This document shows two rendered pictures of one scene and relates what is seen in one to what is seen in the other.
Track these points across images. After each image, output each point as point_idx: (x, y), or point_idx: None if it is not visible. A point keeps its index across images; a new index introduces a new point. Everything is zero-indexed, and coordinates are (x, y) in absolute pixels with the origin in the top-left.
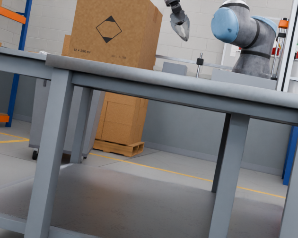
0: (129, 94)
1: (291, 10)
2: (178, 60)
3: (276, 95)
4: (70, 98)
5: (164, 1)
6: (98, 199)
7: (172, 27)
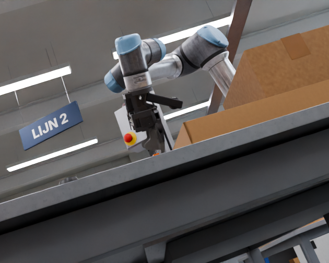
0: (289, 218)
1: (166, 143)
2: None
3: None
4: None
5: (145, 85)
6: None
7: (162, 129)
